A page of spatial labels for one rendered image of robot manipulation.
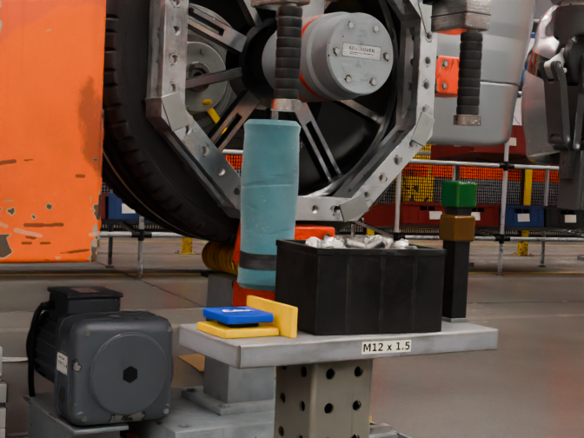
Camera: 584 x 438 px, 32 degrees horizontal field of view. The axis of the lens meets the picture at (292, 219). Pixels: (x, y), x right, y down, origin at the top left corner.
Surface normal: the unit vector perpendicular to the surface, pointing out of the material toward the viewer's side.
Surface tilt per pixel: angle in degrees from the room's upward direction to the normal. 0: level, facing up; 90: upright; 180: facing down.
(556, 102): 102
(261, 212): 93
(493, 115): 90
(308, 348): 90
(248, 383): 90
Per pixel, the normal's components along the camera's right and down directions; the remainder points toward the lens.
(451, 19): -0.85, -0.01
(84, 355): 0.16, 0.06
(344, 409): 0.53, 0.07
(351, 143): -0.69, -0.56
